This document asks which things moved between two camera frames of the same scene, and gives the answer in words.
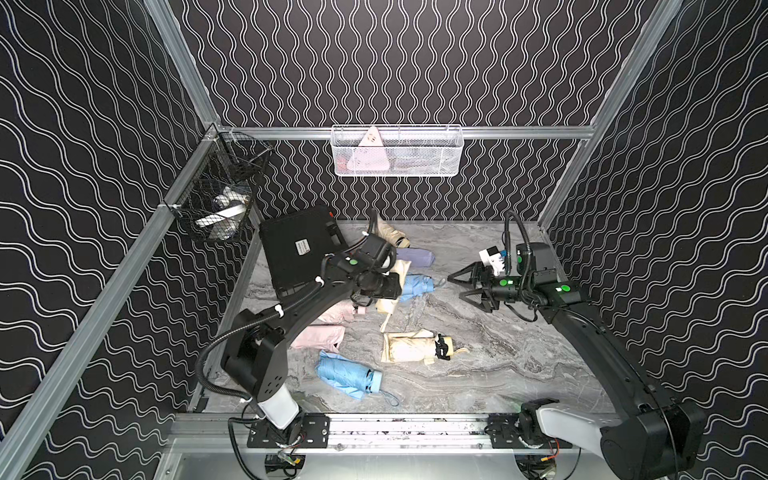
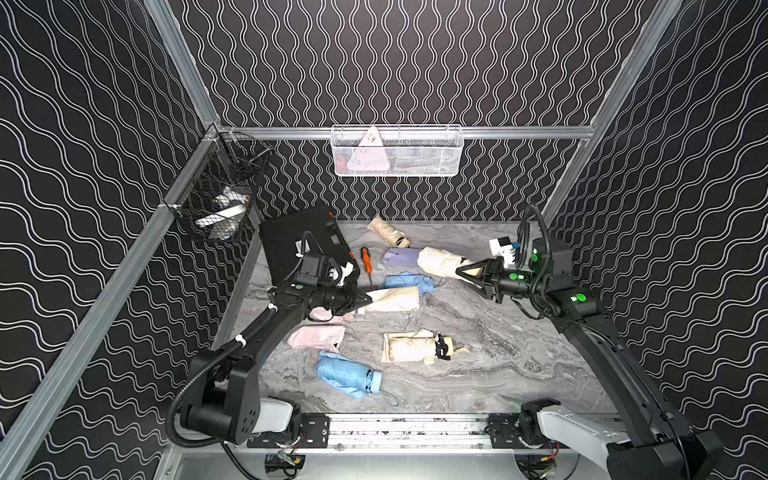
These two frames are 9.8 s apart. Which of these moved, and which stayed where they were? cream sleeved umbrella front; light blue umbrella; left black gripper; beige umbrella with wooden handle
Moved: cream sleeved umbrella front; left black gripper
Stayed: light blue umbrella; beige umbrella with wooden handle
